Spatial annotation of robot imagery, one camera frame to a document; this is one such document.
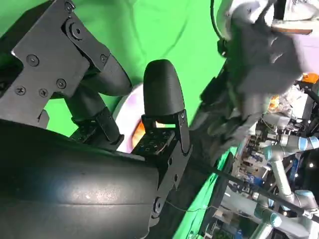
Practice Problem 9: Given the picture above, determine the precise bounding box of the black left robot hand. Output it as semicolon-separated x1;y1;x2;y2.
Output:
190;62;272;156

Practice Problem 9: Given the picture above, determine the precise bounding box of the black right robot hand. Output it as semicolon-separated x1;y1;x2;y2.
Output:
0;0;194;239

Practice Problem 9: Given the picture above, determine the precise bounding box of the orange and white bread roll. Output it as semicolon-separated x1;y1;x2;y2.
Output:
133;120;172;143

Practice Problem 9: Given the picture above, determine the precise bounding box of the black diagonal bar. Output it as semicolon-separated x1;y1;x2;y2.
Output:
198;166;319;219

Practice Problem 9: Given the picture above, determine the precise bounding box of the lilac plate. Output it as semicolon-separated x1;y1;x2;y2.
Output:
113;83;150;154

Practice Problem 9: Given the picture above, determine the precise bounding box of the green table cloth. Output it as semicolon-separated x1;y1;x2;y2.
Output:
0;0;237;239

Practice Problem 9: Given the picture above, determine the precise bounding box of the wooden desk top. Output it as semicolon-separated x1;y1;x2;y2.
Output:
271;21;314;35

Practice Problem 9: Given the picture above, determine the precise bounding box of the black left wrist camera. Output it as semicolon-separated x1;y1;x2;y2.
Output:
238;21;304;102

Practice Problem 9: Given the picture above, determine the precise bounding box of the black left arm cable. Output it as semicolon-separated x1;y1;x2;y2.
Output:
210;0;226;42

